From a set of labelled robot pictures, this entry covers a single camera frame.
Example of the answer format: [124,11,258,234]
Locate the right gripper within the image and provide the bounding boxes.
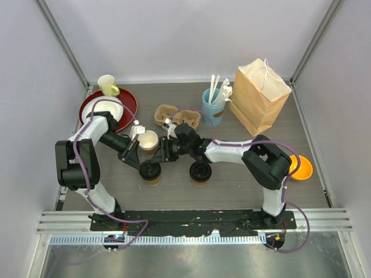
[151,137,192,164]

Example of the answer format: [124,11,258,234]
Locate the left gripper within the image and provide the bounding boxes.
[99,131,141,170]

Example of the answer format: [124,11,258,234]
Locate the black lid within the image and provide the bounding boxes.
[139,160,161,181]
[189,162,212,183]

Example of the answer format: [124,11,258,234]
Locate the stack of paper cups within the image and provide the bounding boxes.
[138,130,159,156]

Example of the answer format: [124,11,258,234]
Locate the brown paper bag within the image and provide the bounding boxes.
[228,58,292,137]

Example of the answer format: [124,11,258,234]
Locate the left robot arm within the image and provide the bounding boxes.
[55,111,140,231]

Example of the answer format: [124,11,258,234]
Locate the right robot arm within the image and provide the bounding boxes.
[148,123,292,229]

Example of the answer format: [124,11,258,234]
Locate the cardboard cup carrier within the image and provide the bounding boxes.
[154,104,201,130]

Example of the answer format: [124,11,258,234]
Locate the white paper plate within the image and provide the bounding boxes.
[80,96,124,124]

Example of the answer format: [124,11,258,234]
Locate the red round tray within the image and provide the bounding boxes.
[79,88,138,133]

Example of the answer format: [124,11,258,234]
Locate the blue straw holder cup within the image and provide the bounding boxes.
[201,89,225,126]

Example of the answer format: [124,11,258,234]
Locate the yellow mug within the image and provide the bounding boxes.
[97,75,120,97]

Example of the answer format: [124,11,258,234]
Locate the orange bowl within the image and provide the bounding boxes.
[290,155,313,181]

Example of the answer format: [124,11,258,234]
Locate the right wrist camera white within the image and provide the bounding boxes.
[162,118,177,139]

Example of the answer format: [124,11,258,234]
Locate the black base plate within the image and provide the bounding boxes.
[89,210,297,237]

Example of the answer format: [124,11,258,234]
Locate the aluminium front rail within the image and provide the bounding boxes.
[37,208,352,248]

